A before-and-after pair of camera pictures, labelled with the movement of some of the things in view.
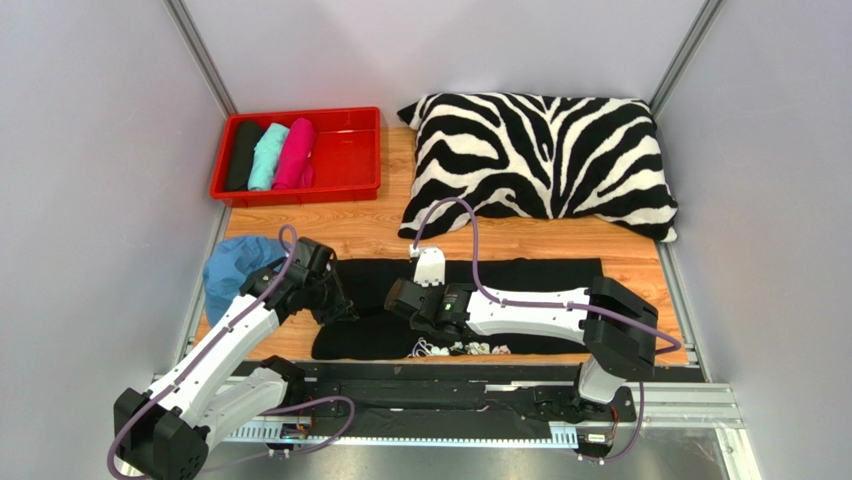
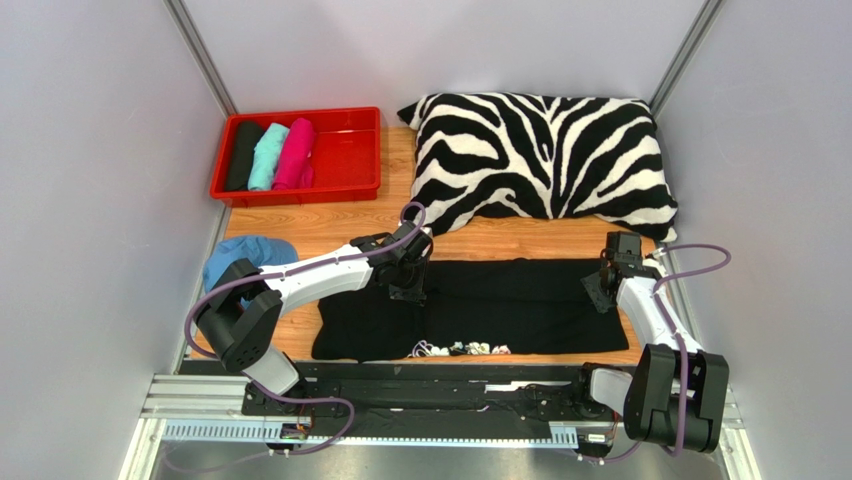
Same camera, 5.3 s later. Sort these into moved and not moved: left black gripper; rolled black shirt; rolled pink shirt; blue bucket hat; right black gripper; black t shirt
Moved: right black gripper; left black gripper
Not moved: blue bucket hat; rolled pink shirt; rolled black shirt; black t shirt
